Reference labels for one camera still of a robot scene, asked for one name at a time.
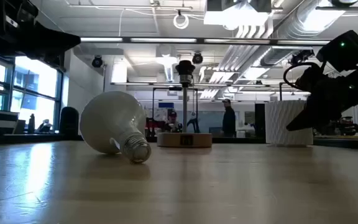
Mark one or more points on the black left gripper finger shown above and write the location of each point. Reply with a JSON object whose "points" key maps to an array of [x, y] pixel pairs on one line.
{"points": [[62, 39]]}

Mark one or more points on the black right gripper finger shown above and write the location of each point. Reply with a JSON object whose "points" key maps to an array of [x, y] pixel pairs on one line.
{"points": [[303, 119]]}

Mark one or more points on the white light bulb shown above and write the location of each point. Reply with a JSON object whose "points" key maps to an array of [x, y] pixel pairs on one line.
{"points": [[110, 121]]}

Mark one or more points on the lamp stand with wooden base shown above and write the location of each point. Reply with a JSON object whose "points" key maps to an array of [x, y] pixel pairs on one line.
{"points": [[184, 140]]}

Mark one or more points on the background black robot arm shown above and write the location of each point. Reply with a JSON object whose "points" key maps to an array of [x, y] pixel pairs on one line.
{"points": [[194, 124]]}

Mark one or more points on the red black background robot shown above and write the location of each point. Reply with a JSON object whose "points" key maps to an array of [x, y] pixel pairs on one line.
{"points": [[346, 124]]}

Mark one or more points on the black pole stand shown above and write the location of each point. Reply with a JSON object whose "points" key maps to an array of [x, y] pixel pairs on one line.
{"points": [[280, 91]]}

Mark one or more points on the long ceiling light strip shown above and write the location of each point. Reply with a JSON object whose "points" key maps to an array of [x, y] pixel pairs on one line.
{"points": [[104, 40]]}

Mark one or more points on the black cabinet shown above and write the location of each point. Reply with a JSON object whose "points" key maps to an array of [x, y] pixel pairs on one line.
{"points": [[259, 121]]}

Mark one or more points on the black ceiling-mounted device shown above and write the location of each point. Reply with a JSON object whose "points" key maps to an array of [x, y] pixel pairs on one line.
{"points": [[300, 57]]}

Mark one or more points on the person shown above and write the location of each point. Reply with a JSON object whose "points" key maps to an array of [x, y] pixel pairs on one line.
{"points": [[172, 124], [228, 119]]}

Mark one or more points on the black chair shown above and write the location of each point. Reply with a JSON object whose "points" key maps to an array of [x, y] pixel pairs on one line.
{"points": [[69, 123]]}

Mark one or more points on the dark water bottle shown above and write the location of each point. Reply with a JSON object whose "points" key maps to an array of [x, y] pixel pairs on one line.
{"points": [[31, 124]]}

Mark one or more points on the dark bag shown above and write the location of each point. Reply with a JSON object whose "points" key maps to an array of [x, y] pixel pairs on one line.
{"points": [[45, 127]]}

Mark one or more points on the silver ventilation duct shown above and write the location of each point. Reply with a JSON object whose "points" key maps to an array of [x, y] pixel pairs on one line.
{"points": [[303, 18]]}

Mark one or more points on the black table edge rail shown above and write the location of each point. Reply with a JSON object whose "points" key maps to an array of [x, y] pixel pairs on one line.
{"points": [[26, 139]]}

